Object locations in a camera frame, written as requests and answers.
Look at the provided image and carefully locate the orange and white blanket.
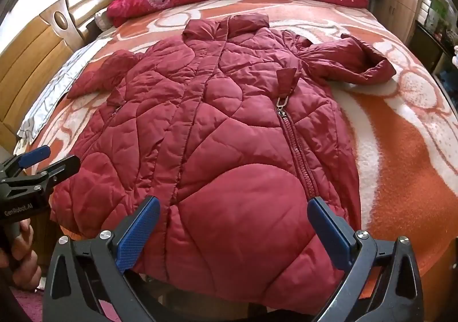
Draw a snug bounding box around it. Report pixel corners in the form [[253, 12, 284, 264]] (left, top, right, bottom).
[[17, 0, 458, 285]]

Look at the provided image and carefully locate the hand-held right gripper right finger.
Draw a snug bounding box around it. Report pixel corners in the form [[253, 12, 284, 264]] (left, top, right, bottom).
[[307, 196, 423, 322]]

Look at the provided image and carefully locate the wooden headboard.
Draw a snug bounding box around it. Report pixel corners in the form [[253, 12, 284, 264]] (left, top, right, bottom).
[[0, 0, 134, 145]]

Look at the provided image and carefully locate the pink cloth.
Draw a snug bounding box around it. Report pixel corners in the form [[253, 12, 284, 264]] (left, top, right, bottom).
[[13, 287, 46, 322]]

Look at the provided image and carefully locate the red quilted jacket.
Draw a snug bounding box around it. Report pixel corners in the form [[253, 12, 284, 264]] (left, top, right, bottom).
[[50, 13, 396, 316]]

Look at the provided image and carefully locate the dark shelf with clutter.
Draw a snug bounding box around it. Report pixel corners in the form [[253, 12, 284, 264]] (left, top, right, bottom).
[[408, 0, 458, 102]]

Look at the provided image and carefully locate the striped white sheet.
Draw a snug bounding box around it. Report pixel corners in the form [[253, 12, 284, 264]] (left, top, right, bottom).
[[18, 37, 112, 144]]

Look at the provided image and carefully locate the person's left hand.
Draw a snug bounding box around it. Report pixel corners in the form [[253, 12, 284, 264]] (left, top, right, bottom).
[[0, 216, 43, 292]]

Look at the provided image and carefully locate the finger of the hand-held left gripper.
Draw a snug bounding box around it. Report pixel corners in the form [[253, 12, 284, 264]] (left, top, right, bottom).
[[0, 155, 81, 197], [0, 145, 51, 176]]

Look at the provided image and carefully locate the white pillow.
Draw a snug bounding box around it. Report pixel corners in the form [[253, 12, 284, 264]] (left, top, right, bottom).
[[94, 9, 116, 32]]

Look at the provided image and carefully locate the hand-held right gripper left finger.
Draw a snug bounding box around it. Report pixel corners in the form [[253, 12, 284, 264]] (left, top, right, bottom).
[[42, 195, 161, 322]]

